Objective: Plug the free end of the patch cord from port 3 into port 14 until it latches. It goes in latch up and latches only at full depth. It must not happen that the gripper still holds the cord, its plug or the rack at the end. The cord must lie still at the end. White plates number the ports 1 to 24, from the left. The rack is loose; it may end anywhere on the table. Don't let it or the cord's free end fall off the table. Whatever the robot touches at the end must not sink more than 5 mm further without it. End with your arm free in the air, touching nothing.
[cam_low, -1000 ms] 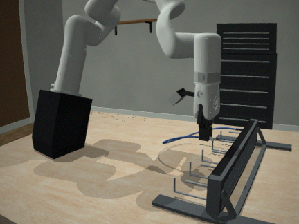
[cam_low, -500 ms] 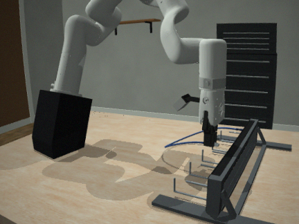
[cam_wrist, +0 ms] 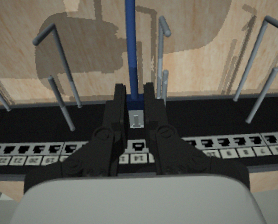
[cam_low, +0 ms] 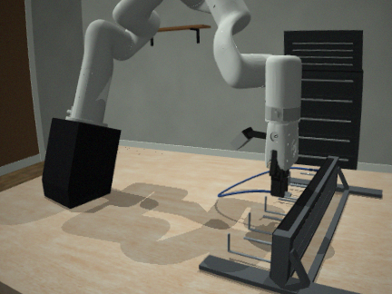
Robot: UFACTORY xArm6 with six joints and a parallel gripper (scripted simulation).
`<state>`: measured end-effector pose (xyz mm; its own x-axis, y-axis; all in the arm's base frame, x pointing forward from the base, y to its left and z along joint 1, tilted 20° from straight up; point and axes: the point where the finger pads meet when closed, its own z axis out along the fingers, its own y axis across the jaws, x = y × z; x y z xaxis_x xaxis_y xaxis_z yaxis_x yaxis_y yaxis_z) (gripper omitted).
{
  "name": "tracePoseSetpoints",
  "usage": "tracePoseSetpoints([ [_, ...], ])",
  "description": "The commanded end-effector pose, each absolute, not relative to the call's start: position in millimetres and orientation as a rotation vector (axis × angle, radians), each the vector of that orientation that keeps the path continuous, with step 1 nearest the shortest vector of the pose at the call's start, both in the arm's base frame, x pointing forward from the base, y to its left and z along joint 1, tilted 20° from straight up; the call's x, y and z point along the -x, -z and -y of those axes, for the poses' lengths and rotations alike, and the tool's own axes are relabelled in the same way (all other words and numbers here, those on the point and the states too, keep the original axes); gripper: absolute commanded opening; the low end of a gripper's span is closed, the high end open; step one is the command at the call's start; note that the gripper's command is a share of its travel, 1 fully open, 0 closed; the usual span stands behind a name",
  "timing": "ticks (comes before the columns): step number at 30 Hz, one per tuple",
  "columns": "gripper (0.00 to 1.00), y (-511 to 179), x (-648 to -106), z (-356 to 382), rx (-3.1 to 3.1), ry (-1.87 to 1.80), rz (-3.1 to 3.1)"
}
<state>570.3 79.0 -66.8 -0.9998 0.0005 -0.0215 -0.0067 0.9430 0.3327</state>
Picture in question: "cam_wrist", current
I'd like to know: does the blue patch cable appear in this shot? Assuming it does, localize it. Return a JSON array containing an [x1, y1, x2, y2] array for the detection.
[[125, 0, 139, 100]]

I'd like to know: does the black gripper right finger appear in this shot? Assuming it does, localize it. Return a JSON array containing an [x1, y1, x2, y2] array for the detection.
[[143, 82, 250, 190]]

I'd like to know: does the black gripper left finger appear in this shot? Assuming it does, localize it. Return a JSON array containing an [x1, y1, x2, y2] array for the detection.
[[23, 83, 128, 195]]

